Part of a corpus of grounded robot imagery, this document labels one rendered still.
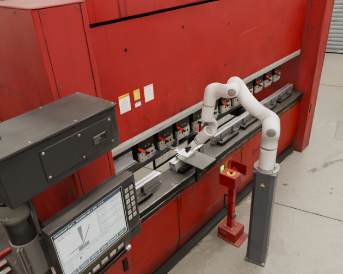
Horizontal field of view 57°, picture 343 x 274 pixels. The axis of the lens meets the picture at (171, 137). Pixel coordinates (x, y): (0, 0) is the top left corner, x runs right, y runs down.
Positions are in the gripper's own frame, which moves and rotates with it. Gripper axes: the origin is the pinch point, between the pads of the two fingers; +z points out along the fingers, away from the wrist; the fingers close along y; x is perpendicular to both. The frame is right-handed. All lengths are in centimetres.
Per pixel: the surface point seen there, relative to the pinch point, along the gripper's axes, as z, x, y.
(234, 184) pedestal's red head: 4, 46, -19
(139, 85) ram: -51, -46, 44
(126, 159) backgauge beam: 30, -25, 36
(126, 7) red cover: -88, -75, 48
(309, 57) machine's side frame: -25, -10, -214
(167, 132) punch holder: -16.9, -17.7, 20.8
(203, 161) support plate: -5.8, 14.9, 0.9
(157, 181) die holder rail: 13.1, 5.6, 35.4
